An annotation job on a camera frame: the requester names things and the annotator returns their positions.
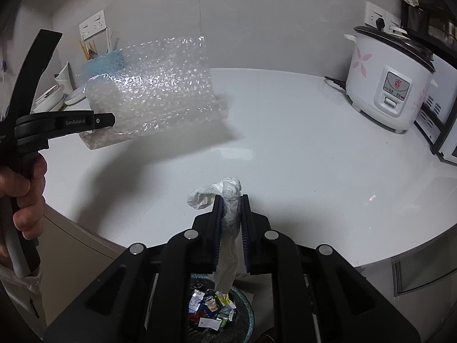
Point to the white brush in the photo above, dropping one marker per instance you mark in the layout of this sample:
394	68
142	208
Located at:
73	97

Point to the person's left hand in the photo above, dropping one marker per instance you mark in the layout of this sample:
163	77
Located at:
35	193

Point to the clear bubble wrap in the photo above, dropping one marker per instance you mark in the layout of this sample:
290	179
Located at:
160	89

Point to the white double wall socket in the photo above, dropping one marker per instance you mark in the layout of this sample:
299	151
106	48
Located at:
373	12

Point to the black power plug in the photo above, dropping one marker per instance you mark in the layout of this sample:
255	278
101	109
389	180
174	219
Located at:
380	24

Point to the white microwave oven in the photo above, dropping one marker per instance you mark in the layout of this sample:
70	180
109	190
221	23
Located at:
441	121

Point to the blue utensil holder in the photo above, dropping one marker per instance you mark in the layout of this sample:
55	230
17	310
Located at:
107	62

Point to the black metal rack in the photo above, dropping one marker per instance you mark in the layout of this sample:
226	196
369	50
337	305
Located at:
441	25

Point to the wooden chopsticks bundle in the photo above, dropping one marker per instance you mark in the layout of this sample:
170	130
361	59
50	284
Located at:
84	50

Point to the white chopsticks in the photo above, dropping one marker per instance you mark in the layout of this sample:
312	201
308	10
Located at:
110	43

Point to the dark woven trash bin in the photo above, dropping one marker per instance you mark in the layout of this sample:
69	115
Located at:
248	314

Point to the metal spoon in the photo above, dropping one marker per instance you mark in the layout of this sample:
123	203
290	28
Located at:
93	53

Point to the beige kitchen cabinet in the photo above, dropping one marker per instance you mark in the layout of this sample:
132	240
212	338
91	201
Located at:
78	243

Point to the white floral rice cooker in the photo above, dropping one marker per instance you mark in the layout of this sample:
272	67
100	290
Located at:
385	78

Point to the pile of discarded wrappers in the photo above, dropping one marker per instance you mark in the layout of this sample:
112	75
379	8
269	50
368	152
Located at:
210	309

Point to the white pointed container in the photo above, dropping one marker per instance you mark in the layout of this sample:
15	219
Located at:
62	77

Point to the white round dish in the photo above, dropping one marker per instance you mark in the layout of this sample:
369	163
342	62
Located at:
46	99

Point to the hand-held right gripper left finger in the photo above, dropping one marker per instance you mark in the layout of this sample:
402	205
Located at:
217	232

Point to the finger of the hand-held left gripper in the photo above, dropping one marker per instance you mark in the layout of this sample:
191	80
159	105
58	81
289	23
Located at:
82	122

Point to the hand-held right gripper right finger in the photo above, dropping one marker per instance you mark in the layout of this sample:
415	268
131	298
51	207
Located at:
245	232

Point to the grey glass panel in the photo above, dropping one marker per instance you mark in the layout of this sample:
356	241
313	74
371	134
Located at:
425	271

